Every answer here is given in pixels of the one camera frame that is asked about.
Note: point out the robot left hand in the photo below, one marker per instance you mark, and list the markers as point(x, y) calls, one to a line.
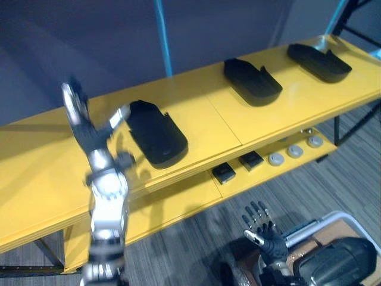
point(89, 135)

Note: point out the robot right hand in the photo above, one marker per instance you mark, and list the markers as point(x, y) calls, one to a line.
point(272, 241)

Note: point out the black plastic housing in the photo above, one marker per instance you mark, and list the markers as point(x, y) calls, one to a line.
point(339, 262)
point(253, 82)
point(156, 135)
point(320, 62)

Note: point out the robot left arm silver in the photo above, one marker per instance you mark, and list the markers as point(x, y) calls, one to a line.
point(108, 208)

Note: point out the yellow shelf board narrow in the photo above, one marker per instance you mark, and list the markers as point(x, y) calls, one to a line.
point(190, 193)

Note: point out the yellow shelf board wide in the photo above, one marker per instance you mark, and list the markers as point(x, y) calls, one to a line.
point(208, 119)

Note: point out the white rimmed storage box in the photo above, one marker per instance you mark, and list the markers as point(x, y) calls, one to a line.
point(336, 226)

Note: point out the small black box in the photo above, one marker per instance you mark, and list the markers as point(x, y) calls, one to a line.
point(224, 175)
point(251, 161)

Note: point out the grey round disc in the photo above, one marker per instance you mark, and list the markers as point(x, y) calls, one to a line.
point(295, 151)
point(276, 159)
point(315, 141)

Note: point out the small metal fitting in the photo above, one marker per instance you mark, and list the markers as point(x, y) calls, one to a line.
point(306, 131)

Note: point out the blue upright post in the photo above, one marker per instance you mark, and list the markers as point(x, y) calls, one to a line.
point(163, 35)
point(334, 18)

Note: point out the black shelf leg frame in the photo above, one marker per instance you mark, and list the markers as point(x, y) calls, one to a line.
point(357, 123)

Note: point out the black metal rack frame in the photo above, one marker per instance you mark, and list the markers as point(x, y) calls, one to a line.
point(354, 21)

